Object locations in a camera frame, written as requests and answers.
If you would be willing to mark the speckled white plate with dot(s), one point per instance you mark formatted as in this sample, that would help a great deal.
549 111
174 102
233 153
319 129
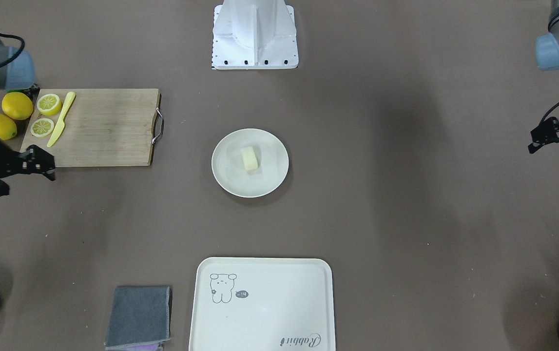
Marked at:
228 170

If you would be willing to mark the white steamed bun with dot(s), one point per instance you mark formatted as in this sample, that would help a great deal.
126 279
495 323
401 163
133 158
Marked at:
249 158

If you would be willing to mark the cream rabbit tray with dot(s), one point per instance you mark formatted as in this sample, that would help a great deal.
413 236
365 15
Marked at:
263 304

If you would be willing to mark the lemon half slice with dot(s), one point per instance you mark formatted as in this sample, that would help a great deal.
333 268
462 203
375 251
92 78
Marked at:
49 104
41 127

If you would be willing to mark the yellow plastic knife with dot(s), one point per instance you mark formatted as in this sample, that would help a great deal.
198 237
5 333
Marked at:
60 123

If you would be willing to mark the bamboo cutting board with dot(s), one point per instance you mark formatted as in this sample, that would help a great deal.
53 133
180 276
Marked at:
105 128

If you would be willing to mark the grey folded cloth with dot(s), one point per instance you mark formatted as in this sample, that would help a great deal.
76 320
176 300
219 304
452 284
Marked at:
139 318

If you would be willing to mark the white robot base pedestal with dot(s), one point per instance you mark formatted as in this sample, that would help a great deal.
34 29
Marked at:
254 35

